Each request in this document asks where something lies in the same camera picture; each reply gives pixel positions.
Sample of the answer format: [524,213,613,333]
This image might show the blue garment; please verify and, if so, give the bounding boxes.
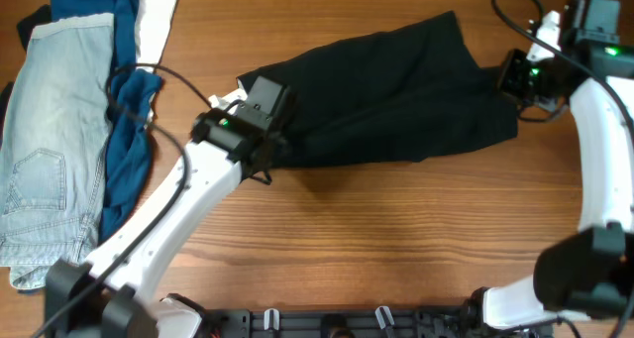
[52,0,162,243]

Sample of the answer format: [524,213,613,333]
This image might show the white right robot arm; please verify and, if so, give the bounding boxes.
[479,0,633,334]

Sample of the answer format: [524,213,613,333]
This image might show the light blue denim shorts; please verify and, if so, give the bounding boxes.
[1,13,114,291]

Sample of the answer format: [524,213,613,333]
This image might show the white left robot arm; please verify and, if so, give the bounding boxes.
[36,76,294,337]

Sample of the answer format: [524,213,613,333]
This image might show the black shorts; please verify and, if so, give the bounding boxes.
[238,11,518,168]

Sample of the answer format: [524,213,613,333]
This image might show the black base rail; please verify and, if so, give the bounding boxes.
[196,305,554,338]

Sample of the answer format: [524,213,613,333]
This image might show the white garment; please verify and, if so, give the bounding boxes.
[135,0,178,64]

